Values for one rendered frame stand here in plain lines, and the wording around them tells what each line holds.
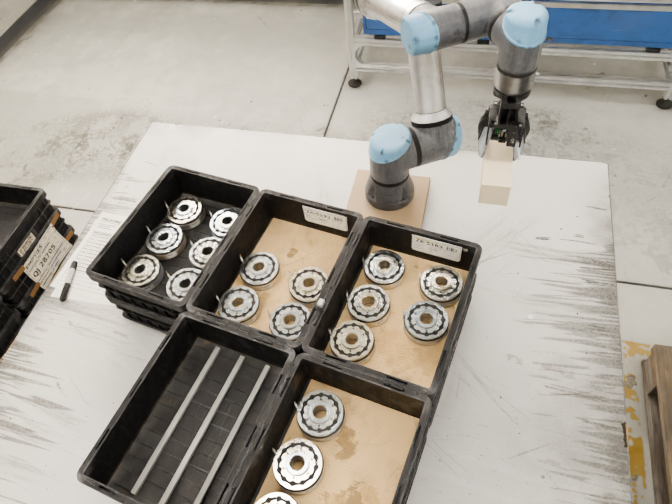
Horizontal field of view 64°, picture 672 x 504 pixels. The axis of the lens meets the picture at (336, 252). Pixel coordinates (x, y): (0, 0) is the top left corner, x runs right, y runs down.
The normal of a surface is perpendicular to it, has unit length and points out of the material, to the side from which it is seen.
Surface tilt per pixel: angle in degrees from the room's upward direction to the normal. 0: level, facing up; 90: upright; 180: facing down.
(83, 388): 0
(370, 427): 0
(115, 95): 0
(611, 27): 90
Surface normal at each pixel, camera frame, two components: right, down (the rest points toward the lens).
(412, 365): -0.10, -0.59
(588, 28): -0.23, 0.80
